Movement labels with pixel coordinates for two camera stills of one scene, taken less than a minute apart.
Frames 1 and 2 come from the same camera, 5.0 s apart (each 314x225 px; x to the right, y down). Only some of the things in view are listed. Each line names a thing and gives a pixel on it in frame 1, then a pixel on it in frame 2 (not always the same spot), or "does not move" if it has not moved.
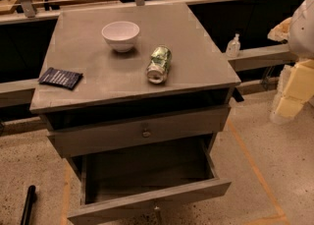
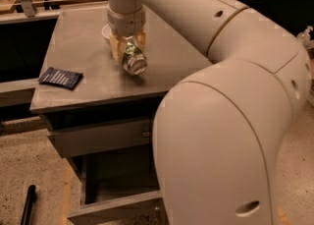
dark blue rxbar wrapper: (61, 78) does not move
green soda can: (159, 64) to (134, 61)
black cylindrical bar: (27, 205) does not move
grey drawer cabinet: (132, 93) does not move
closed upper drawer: (104, 137) does not move
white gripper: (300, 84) to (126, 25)
